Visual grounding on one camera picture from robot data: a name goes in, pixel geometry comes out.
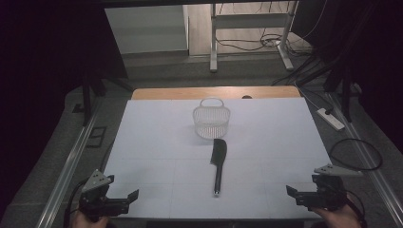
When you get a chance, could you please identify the white wall panel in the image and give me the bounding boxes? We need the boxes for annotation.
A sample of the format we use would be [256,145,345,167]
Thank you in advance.
[104,5,190,55]

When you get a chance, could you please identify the white power strip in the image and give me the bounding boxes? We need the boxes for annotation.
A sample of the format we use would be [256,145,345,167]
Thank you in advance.
[317,107,346,131]

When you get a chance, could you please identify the black spatula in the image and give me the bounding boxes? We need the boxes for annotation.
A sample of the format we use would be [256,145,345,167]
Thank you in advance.
[209,138,228,198]

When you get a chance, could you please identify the black rectangular frame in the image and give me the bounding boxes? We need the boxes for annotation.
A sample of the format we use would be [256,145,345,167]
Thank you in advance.
[86,126,107,149]

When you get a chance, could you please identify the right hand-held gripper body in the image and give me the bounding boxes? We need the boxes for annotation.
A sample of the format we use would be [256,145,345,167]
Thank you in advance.
[296,163,364,212]

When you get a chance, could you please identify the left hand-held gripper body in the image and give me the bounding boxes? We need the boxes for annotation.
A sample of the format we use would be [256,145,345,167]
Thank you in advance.
[79,169,131,221]

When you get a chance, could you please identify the person's left hand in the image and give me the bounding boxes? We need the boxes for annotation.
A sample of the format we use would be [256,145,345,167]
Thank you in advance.
[70,210,110,228]

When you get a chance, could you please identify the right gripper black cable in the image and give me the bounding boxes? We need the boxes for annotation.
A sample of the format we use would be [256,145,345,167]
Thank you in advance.
[345,189,369,228]

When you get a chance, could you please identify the tangled black floor cables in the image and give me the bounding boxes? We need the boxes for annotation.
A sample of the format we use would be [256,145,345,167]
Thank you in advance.
[215,29,313,59]

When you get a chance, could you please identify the white plastic basket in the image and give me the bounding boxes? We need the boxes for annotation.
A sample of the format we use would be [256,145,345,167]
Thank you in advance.
[192,97,231,141]

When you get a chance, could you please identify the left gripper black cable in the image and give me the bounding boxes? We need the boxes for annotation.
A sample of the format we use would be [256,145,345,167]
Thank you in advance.
[63,179,90,228]

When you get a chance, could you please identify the aluminium floor rail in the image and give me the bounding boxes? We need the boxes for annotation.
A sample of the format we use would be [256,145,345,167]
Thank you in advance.
[35,101,101,228]
[327,93,403,227]

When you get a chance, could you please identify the white table mat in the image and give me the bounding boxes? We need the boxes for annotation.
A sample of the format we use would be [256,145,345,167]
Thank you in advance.
[104,97,332,220]

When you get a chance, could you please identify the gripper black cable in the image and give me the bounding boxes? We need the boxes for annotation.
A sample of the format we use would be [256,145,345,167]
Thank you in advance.
[345,189,369,228]
[63,179,90,228]

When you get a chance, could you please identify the white metal stand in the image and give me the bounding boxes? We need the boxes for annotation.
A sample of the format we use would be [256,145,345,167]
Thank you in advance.
[209,0,299,73]

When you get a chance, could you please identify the looped black cable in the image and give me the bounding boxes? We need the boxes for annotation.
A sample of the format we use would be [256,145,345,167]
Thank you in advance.
[328,138,383,172]

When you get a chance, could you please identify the black stand with legs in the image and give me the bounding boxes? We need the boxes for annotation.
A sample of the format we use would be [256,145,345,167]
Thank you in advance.
[297,53,364,124]

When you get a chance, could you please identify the black tripod stand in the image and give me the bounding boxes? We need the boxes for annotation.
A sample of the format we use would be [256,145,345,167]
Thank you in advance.
[79,70,134,127]

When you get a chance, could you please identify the person's right hand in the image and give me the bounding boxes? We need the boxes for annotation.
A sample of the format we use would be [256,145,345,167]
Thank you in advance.
[312,203,362,228]

